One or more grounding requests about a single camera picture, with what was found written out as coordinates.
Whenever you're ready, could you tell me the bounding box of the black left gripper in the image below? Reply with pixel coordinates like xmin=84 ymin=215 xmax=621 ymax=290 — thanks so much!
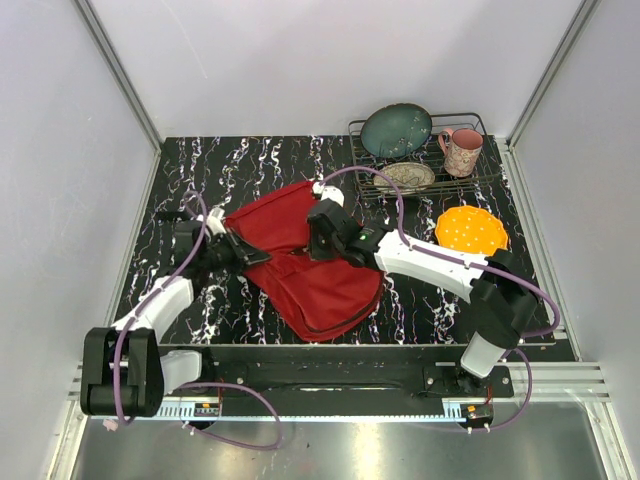
xmin=198 ymin=227 xmax=270 ymax=276

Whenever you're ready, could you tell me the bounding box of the yellow polka dot plate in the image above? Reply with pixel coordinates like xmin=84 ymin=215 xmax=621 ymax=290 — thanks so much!
xmin=435 ymin=205 xmax=509 ymax=255

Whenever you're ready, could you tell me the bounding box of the pink patterned mug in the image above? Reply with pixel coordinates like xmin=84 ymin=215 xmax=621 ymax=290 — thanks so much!
xmin=437 ymin=128 xmax=484 ymax=178

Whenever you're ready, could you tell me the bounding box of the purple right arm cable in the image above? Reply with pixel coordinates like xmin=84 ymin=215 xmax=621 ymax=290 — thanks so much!
xmin=319 ymin=167 xmax=561 ymax=434

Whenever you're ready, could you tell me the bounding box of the aluminium frame rail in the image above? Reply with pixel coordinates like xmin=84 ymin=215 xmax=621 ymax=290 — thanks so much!
xmin=71 ymin=0 xmax=163 ymax=151

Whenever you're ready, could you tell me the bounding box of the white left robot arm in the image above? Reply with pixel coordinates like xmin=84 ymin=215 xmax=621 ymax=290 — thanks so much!
xmin=80 ymin=219 xmax=271 ymax=423

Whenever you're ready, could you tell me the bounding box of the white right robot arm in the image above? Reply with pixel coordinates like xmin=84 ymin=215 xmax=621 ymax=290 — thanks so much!
xmin=307 ymin=199 xmax=540 ymax=397

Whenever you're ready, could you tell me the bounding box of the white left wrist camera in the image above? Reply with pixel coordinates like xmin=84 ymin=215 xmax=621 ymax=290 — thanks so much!
xmin=196 ymin=207 xmax=226 ymax=238

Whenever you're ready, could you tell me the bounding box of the speckled cream plate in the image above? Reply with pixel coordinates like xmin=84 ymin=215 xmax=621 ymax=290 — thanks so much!
xmin=373 ymin=162 xmax=435 ymax=195

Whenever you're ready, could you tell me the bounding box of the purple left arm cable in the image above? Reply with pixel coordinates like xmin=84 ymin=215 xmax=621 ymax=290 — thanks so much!
xmin=112 ymin=189 xmax=285 ymax=450

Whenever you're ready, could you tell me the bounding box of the grey wire dish rack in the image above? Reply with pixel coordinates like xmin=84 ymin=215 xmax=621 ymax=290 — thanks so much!
xmin=348 ymin=112 xmax=501 ymax=198

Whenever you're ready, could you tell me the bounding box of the teal glazed plate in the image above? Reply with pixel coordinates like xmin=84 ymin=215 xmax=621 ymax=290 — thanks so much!
xmin=361 ymin=103 xmax=433 ymax=158

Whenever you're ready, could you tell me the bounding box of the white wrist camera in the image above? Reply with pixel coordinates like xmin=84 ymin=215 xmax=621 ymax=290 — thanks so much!
xmin=312 ymin=182 xmax=344 ymax=207
xmin=196 ymin=207 xmax=226 ymax=238

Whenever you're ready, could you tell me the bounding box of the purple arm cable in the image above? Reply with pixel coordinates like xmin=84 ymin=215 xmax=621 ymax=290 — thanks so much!
xmin=319 ymin=167 xmax=561 ymax=434
xmin=112 ymin=189 xmax=285 ymax=450

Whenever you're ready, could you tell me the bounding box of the red student backpack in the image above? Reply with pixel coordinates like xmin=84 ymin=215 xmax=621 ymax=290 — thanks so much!
xmin=224 ymin=181 xmax=383 ymax=342

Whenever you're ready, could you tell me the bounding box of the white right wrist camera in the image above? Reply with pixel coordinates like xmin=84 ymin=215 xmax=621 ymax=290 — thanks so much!
xmin=312 ymin=182 xmax=344 ymax=207

